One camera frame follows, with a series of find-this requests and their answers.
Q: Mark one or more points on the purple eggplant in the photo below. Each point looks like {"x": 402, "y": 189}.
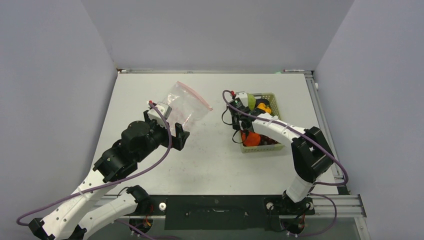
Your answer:
{"x": 264, "y": 101}

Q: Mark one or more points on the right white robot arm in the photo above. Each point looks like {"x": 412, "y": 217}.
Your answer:
{"x": 311, "y": 153}

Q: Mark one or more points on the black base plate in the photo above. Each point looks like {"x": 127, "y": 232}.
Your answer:
{"x": 224, "y": 212}

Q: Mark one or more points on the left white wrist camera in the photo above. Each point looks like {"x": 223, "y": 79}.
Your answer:
{"x": 161, "y": 112}

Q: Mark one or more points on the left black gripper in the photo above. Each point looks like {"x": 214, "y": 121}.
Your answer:
{"x": 178, "y": 139}

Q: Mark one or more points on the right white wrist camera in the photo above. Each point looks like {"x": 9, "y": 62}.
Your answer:
{"x": 240, "y": 98}

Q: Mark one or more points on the orange tangerine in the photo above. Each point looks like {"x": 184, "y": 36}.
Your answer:
{"x": 250, "y": 139}

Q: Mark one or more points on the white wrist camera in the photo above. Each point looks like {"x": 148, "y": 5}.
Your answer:
{"x": 161, "y": 112}
{"x": 240, "y": 98}

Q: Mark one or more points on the dark red grape bunch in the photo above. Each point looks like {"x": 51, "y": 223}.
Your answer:
{"x": 265, "y": 141}

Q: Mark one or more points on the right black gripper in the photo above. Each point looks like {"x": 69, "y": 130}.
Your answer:
{"x": 234, "y": 125}

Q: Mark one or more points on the orange bell pepper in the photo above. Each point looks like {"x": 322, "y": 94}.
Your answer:
{"x": 264, "y": 107}

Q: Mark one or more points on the beige plastic basket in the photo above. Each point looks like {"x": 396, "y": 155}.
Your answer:
{"x": 275, "y": 112}

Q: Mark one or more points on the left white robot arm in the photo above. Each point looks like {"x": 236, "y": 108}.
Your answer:
{"x": 74, "y": 219}

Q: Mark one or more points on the clear zip top bag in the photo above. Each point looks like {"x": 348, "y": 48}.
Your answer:
{"x": 187, "y": 107}

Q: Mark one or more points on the green cabbage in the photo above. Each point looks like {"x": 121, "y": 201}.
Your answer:
{"x": 251, "y": 101}

